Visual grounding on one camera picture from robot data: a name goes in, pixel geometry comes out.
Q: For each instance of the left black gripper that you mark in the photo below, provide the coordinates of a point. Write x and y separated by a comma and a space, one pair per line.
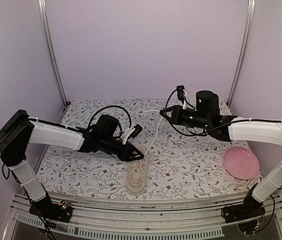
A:
127, 153

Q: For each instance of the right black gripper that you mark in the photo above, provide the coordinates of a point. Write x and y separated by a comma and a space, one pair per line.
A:
176, 117

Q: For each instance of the cream white sneaker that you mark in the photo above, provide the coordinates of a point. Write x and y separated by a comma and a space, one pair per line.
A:
137, 170

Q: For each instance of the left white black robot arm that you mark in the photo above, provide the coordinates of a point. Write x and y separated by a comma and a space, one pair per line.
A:
22, 130

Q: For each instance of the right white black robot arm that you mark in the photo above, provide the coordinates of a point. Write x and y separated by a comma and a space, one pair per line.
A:
234, 128

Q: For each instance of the floral patterned table mat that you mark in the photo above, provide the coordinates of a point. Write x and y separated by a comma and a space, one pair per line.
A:
180, 167

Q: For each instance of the pink round plate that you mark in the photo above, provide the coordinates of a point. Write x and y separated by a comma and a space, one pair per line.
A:
241, 163

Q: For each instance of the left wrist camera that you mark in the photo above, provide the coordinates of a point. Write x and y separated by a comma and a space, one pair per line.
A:
131, 132

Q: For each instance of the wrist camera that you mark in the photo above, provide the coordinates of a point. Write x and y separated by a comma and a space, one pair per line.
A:
182, 96
131, 132

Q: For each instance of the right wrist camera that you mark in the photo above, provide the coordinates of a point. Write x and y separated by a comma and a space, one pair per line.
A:
182, 96

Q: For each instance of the aluminium front rail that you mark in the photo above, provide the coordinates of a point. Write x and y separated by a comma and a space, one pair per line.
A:
185, 219

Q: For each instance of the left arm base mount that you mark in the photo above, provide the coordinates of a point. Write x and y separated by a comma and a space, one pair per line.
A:
51, 211

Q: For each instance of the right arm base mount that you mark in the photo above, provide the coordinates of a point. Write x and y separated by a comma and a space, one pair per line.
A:
248, 209

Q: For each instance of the right aluminium frame post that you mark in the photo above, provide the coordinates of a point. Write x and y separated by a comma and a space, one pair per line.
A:
251, 4

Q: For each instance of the aluminium frame post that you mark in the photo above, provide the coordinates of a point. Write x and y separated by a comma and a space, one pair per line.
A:
42, 7
251, 4

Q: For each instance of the left aluminium frame post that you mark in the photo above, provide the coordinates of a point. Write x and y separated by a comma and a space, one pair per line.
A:
42, 7

